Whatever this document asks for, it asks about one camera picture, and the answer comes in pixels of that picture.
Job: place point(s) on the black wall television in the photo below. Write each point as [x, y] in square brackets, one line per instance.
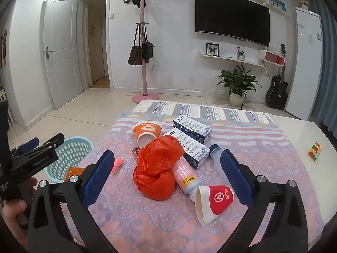
[241, 19]

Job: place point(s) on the small figurine on shelf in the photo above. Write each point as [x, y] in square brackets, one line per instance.
[241, 54]

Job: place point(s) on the green potted plant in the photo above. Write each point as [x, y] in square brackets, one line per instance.
[239, 82]

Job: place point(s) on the brown hanging handbag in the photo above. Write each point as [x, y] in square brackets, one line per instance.
[135, 57]

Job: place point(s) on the framed butterfly picture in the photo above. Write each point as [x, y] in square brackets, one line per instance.
[212, 49]

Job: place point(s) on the black hanging handbag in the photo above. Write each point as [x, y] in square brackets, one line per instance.
[147, 47]

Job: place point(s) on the white wall shelf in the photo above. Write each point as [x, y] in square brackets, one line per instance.
[254, 65]

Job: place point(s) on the pink coat rack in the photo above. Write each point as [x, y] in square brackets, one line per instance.
[145, 95]

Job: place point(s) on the red white wall box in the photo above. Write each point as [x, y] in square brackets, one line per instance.
[271, 57]

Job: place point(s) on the blue white milk carton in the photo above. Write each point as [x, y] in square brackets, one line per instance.
[195, 152]
[193, 128]

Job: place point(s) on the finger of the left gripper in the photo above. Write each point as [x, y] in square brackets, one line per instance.
[30, 145]

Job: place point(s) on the black acoustic guitar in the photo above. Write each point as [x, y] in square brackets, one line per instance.
[277, 95]

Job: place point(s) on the light blue plastic basket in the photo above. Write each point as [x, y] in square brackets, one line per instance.
[70, 153]

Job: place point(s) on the pink clay packet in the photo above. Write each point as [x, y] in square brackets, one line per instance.
[117, 164]

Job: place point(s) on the pink label plastic bottle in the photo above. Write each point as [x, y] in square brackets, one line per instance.
[186, 178]

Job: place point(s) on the white refrigerator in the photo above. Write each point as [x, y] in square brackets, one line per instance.
[308, 65]

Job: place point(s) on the orange snack wrapper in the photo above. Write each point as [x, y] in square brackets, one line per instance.
[74, 171]

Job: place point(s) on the blue grey curtain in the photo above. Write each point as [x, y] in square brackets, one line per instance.
[325, 105]

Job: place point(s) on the red plastic bag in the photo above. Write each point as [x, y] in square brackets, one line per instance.
[152, 175]

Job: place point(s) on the person's left hand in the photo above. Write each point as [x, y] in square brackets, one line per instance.
[15, 204]

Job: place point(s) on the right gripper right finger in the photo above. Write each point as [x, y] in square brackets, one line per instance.
[275, 219]

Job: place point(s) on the white interior door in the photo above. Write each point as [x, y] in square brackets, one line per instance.
[61, 56]

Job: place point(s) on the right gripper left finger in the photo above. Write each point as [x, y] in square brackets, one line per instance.
[48, 230]

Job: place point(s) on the red white paper cup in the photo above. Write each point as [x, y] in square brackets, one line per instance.
[211, 202]

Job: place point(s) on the orange paper cup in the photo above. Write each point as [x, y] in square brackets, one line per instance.
[145, 132]

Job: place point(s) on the colourful puzzle cube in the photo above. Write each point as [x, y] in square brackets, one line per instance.
[315, 151]

